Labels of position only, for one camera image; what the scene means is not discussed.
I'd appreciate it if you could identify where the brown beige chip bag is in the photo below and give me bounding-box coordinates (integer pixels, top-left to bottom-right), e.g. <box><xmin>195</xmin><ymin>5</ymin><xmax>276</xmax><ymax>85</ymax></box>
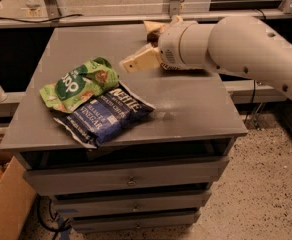
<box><xmin>143</xmin><ymin>15</ymin><xmax>207</xmax><ymax>72</ymax></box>

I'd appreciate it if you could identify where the green rice chip bag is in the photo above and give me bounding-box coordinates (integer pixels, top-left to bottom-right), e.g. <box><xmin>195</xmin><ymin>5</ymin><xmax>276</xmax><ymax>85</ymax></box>
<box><xmin>39</xmin><ymin>57</ymin><xmax>119</xmax><ymax>113</ymax></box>

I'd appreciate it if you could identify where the metal frame rail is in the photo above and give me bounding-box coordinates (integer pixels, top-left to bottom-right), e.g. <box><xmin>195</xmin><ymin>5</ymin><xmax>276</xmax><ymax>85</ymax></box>
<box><xmin>0</xmin><ymin>0</ymin><xmax>292</xmax><ymax>28</ymax></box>

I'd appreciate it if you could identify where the blue kettle chip bag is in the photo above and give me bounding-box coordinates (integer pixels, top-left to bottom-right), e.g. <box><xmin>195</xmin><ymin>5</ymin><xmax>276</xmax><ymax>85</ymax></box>
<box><xmin>54</xmin><ymin>81</ymin><xmax>155</xmax><ymax>149</ymax></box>

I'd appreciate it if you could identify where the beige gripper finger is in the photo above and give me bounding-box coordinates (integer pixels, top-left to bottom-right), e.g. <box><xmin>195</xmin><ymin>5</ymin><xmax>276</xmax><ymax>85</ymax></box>
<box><xmin>119</xmin><ymin>46</ymin><xmax>161</xmax><ymax>73</ymax></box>

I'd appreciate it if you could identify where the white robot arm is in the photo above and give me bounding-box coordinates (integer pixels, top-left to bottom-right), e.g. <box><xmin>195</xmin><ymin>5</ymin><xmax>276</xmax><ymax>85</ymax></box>
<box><xmin>120</xmin><ymin>16</ymin><xmax>292</xmax><ymax>101</ymax></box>

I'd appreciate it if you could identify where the black floor cable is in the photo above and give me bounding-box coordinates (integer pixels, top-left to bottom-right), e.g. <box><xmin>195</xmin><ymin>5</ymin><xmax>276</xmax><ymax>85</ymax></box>
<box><xmin>35</xmin><ymin>195</ymin><xmax>74</xmax><ymax>240</ymax></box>

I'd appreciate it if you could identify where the cardboard box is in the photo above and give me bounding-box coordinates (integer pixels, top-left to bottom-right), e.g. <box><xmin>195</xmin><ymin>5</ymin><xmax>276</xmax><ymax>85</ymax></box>
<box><xmin>0</xmin><ymin>151</ymin><xmax>35</xmax><ymax>240</ymax></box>

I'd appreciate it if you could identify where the grey drawer cabinet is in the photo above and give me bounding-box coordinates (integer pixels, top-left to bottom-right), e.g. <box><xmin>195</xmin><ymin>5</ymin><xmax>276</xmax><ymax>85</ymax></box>
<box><xmin>1</xmin><ymin>25</ymin><xmax>246</xmax><ymax>233</ymax></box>

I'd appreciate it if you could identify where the black cable on rail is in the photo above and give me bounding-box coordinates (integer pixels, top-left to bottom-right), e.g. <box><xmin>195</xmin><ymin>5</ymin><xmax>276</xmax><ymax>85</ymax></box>
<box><xmin>0</xmin><ymin>13</ymin><xmax>84</xmax><ymax>24</ymax></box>

